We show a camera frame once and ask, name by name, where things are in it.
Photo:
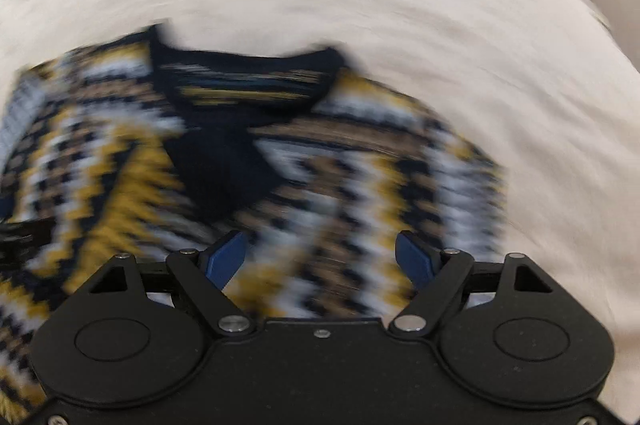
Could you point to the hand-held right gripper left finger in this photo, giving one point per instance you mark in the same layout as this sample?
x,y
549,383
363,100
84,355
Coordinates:
x,y
225,257

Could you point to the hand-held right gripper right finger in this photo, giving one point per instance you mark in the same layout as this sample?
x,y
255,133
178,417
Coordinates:
x,y
415,257

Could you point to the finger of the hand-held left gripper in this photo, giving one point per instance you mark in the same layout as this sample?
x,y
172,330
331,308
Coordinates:
x,y
25,237

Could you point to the navy yellow patterned knit sweater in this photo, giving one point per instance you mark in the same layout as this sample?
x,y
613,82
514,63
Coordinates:
x,y
125,165

